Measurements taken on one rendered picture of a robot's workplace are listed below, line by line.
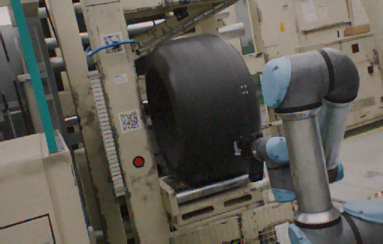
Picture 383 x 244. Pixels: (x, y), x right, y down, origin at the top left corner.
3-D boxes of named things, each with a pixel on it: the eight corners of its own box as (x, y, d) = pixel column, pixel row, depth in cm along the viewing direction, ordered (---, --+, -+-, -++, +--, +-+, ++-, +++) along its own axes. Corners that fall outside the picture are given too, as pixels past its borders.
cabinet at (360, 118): (339, 140, 605) (324, 42, 590) (308, 137, 657) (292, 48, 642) (391, 123, 645) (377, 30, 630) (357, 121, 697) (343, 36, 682)
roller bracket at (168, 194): (173, 218, 172) (167, 191, 171) (149, 194, 210) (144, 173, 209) (182, 215, 173) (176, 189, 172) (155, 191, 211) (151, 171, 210)
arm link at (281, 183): (315, 196, 140) (306, 159, 140) (279, 205, 138) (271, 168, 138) (304, 193, 148) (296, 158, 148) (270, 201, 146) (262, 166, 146)
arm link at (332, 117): (356, 31, 120) (328, 163, 152) (314, 40, 118) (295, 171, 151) (382, 55, 111) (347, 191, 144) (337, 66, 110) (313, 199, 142)
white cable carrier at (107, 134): (116, 196, 178) (87, 72, 172) (114, 194, 183) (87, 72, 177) (128, 193, 179) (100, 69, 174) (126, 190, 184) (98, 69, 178)
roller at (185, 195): (171, 202, 181) (175, 206, 177) (170, 191, 180) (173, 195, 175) (253, 178, 191) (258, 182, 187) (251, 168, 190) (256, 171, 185)
